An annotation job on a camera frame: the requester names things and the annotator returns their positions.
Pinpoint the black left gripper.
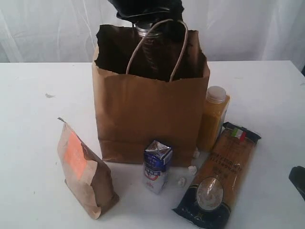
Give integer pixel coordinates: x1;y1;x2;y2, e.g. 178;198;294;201
109;0;184;24

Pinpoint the silver pull-tab can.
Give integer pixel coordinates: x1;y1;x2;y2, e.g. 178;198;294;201
135;23;164;79

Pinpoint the brown paper shopping bag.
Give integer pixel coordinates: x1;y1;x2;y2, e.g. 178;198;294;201
92;24;210;167

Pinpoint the orange juice bottle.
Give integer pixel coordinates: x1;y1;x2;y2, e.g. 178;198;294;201
197;86;230;152

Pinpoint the small blue white milk carton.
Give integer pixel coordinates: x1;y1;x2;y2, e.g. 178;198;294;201
142;140;173;194

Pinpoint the small grey paper scrap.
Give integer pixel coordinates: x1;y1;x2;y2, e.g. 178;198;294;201
45;93;54;98

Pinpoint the kraft coffee pouch orange label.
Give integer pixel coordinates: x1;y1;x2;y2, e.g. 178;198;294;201
57;117;119;219

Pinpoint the spaghetti pack dark wrapper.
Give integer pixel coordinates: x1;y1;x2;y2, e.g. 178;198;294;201
173;122;261;229

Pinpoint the dark object at table edge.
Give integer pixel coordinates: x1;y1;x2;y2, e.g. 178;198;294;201
289;166;305;200

